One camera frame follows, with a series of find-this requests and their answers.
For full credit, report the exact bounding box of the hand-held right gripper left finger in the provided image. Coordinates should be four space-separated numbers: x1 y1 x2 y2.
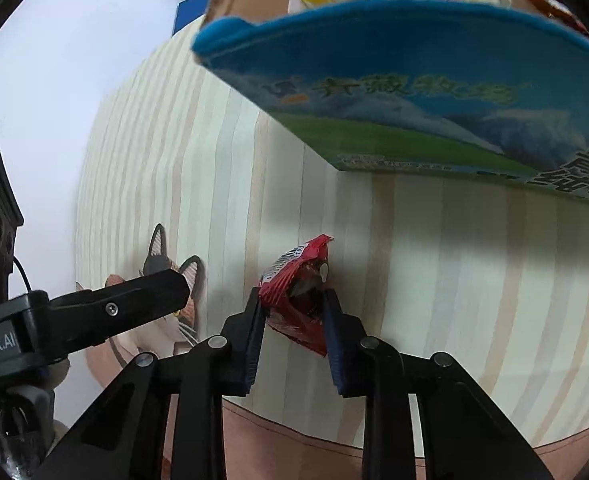
32 287 268 480

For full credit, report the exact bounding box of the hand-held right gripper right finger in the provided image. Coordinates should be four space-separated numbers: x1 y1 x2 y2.
321 287 557 480

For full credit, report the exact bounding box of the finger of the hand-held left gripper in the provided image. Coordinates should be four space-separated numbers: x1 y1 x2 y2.
47 269 191 356

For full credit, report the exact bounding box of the red snack packet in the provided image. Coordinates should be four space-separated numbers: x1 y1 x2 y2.
258 234 334 358

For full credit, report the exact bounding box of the cardboard box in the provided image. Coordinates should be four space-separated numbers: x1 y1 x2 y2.
190 0 589 211

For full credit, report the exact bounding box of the striped cat print mat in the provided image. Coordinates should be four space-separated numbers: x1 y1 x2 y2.
74 35 589 480

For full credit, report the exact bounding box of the blue cushion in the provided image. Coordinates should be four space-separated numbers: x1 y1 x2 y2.
173 0 212 36

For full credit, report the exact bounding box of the black cable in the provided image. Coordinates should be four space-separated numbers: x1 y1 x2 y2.
13 255 31 293

